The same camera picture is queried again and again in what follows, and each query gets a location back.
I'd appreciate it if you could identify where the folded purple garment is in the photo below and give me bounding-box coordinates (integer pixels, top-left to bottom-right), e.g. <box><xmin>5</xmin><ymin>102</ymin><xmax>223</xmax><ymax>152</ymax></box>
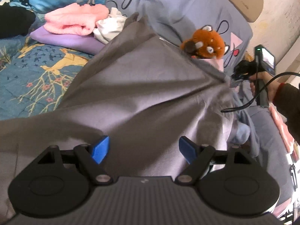
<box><xmin>29</xmin><ymin>26</ymin><xmax>105</xmax><ymax>55</ymax></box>

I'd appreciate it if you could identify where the black clothes pile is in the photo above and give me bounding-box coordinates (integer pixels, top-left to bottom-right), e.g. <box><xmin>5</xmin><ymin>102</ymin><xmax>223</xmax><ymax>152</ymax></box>
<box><xmin>0</xmin><ymin>3</ymin><xmax>36</xmax><ymax>39</ymax></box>

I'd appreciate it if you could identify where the salmon towel on armrest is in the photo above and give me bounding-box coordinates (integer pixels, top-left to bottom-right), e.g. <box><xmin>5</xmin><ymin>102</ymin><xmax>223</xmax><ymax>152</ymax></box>
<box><xmin>269</xmin><ymin>103</ymin><xmax>294</xmax><ymax>154</ymax></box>

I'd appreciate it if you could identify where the folded coral pink garment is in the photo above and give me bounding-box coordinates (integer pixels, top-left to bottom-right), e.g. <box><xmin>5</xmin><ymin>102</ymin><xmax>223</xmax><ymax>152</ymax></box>
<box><xmin>44</xmin><ymin>3</ymin><xmax>109</xmax><ymax>36</ymax></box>

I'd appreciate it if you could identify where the grey garment with pink cuffs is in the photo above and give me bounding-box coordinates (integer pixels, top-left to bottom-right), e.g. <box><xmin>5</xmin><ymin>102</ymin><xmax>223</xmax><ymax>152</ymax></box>
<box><xmin>1</xmin><ymin>18</ymin><xmax>233</xmax><ymax>221</ymax></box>

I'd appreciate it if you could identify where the blue floral quilted blanket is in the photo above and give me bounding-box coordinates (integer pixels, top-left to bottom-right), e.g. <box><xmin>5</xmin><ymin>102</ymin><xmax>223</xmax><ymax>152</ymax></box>
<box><xmin>1</xmin><ymin>0</ymin><xmax>93</xmax><ymax>120</ymax></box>

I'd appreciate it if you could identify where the folded white garment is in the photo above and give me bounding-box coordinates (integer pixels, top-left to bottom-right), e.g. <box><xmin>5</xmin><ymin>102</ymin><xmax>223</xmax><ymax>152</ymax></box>
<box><xmin>93</xmin><ymin>7</ymin><xmax>127</xmax><ymax>44</ymax></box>

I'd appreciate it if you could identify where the grey printed sofa cover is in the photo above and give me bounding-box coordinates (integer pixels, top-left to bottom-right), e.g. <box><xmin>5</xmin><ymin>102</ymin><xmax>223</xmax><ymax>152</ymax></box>
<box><xmin>106</xmin><ymin>0</ymin><xmax>294</xmax><ymax>203</ymax></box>

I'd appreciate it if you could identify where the pink cloth under plush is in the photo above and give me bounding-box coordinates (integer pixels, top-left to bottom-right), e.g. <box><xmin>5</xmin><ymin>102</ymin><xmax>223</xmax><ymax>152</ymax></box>
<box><xmin>193</xmin><ymin>58</ymin><xmax>224</xmax><ymax>72</ymax></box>

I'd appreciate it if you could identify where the light blue garment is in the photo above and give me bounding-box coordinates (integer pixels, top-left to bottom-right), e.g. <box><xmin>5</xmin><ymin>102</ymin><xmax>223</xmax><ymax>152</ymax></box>
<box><xmin>224</xmin><ymin>109</ymin><xmax>251</xmax><ymax>145</ymax></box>

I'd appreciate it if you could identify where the person right hand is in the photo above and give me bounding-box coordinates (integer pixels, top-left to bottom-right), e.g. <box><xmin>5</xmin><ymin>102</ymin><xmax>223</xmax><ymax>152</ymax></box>
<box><xmin>249</xmin><ymin>72</ymin><xmax>280</xmax><ymax>102</ymax></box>

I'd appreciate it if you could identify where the red panda plush toy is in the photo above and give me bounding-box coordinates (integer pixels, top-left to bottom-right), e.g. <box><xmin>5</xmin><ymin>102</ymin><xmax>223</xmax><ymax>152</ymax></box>
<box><xmin>180</xmin><ymin>25</ymin><xmax>230</xmax><ymax>59</ymax></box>

